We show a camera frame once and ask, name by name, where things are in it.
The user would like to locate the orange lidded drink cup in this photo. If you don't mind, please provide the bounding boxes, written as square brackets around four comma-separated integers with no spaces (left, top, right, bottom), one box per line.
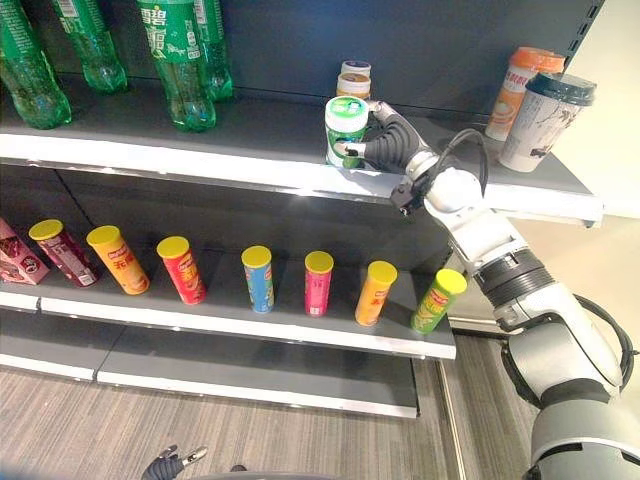
[484,46,566,142]

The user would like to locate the orange chip can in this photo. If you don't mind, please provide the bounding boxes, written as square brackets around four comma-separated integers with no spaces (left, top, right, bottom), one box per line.
[354,260,399,327]
[85,225,151,296]

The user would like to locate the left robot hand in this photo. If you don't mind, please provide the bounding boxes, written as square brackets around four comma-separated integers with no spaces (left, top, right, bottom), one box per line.
[141,444,208,480]

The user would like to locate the red chip can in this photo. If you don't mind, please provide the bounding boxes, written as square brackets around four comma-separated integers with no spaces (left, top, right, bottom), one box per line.
[156,236,208,306]

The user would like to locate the pink snack box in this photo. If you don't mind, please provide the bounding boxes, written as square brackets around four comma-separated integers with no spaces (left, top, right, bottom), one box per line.
[0,217,52,286]

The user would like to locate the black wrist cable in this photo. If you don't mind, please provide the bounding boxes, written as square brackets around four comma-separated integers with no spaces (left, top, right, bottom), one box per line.
[412,128,489,201]

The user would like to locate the pink chip can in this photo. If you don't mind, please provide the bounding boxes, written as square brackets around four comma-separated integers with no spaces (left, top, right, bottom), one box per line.
[304,250,335,317]

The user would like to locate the white jar with green lid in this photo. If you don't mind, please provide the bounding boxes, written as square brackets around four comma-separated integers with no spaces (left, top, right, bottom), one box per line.
[324,96,371,170]

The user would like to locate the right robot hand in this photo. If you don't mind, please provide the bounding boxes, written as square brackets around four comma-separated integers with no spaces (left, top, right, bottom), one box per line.
[335,100,434,174]

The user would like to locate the green chip can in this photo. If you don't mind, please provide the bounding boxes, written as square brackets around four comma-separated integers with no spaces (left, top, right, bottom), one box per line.
[410,268,469,336]

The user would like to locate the maroon chip can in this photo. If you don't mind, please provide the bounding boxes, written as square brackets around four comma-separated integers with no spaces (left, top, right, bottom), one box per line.
[28,219,101,289]

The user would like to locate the white cup with dark lid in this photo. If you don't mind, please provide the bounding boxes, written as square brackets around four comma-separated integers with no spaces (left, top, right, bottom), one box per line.
[498,72,598,174]

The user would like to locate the blue chip can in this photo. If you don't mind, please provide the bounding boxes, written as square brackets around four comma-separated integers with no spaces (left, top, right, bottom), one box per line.
[240,245,276,315]

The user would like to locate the grey metal shelf unit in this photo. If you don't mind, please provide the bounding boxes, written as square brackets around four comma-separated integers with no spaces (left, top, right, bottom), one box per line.
[0,0,607,420]

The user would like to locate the green soda bottle with label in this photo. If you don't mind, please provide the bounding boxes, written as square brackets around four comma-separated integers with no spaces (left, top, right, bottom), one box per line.
[135,0,218,134]

